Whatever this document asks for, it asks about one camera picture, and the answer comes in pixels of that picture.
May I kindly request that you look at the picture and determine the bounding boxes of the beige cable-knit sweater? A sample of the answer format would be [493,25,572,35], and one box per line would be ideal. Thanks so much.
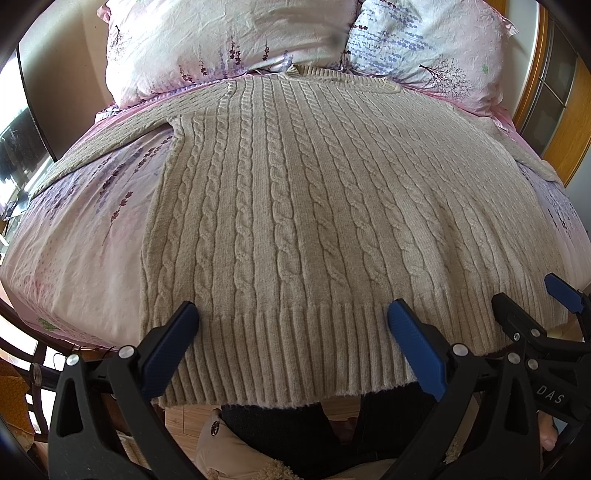
[25,67,565,407]

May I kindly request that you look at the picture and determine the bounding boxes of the person's right hand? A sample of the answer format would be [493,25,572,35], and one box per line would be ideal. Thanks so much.
[538,411,558,451]

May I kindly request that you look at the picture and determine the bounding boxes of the wooden chair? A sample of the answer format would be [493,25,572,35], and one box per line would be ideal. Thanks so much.
[1,300,109,443]

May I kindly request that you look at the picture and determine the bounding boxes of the beige fleece jacket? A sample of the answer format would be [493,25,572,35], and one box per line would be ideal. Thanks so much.
[194,409,297,480]

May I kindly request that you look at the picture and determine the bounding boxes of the pink floral bed sheet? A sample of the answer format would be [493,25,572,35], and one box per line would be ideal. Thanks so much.
[0,78,591,349]

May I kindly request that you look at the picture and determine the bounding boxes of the wooden framed cabinet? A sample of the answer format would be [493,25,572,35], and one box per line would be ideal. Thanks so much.
[491,1,590,185]

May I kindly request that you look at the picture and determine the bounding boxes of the right floral pillow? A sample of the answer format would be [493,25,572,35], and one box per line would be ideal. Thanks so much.
[346,1,517,116]

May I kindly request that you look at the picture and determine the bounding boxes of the floral pillow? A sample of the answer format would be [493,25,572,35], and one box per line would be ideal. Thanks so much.
[97,0,358,108]
[346,1,517,116]

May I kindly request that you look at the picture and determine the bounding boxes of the dark monitor screen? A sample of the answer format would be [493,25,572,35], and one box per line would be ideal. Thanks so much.
[0,50,51,208]

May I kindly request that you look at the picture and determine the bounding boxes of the left floral pillow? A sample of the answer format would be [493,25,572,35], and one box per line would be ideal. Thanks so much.
[97,0,358,108]

